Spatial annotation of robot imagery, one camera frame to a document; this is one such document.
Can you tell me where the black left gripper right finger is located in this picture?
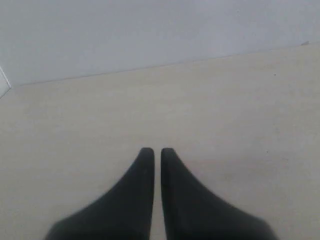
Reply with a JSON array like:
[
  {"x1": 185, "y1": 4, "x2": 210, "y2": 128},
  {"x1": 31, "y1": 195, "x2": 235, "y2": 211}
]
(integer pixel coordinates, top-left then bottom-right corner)
[{"x1": 161, "y1": 147, "x2": 275, "y2": 240}]

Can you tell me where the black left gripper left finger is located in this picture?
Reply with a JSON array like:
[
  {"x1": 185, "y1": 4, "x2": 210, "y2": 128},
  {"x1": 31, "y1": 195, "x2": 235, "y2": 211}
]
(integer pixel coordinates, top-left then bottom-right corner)
[{"x1": 45, "y1": 147, "x2": 155, "y2": 240}]

